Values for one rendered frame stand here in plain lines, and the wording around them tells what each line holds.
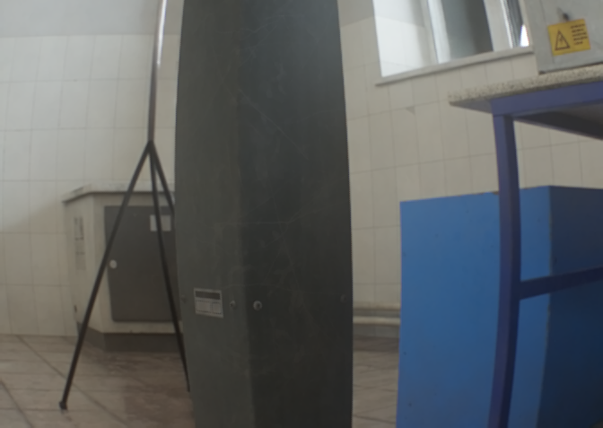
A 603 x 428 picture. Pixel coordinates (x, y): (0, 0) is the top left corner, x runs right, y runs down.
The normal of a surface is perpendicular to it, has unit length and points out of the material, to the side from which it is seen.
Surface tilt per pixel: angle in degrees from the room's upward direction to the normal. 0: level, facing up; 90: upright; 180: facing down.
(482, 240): 90
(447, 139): 90
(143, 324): 89
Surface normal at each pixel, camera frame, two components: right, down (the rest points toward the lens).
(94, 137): 0.55, -0.06
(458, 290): -0.84, 0.00
